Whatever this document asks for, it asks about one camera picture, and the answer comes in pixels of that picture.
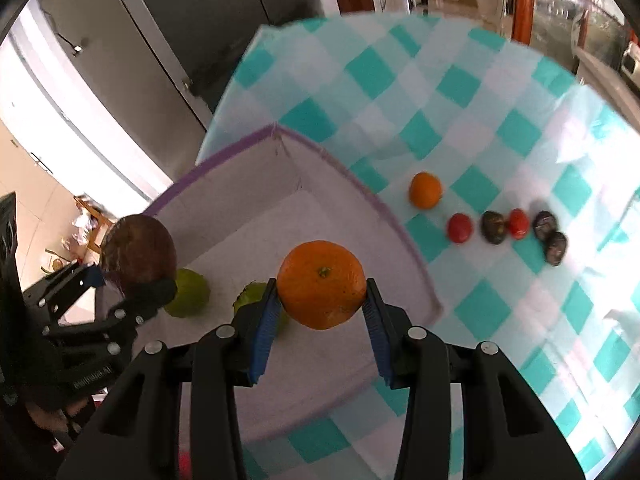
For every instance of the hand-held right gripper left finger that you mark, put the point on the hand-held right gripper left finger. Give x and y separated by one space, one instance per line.
264 332

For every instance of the wooden chair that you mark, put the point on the wooden chair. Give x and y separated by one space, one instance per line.
92 222

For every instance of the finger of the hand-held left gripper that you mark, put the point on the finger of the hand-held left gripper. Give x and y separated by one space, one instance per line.
92 276
142 300

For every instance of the red tomato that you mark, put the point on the red tomato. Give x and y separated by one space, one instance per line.
460 228
518 223

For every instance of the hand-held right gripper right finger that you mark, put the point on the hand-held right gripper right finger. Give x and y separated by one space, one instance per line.
376 332

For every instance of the teal white checkered tablecloth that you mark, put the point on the teal white checkered tablecloth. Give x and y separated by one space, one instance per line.
450 110

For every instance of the dark brown round fruit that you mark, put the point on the dark brown round fruit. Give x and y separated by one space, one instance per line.
493 227
545 224
556 248

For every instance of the white cardboard box purple rim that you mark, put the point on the white cardboard box purple rim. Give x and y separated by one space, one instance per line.
240 220

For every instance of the grey refrigerator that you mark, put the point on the grey refrigerator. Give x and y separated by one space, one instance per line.
150 20

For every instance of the green fruit with leafy calyx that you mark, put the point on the green fruit with leafy calyx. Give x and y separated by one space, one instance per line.
250 294

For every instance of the wooden glass display cabinet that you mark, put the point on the wooden glass display cabinet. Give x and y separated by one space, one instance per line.
522 5

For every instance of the brown bruised apple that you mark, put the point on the brown bruised apple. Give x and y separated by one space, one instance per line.
135 250

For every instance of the person's left hand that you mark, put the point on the person's left hand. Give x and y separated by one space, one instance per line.
50 419

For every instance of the orange tangerine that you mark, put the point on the orange tangerine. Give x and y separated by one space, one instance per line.
320 285
425 190

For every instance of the green round fruit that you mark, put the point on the green round fruit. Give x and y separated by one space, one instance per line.
189 292

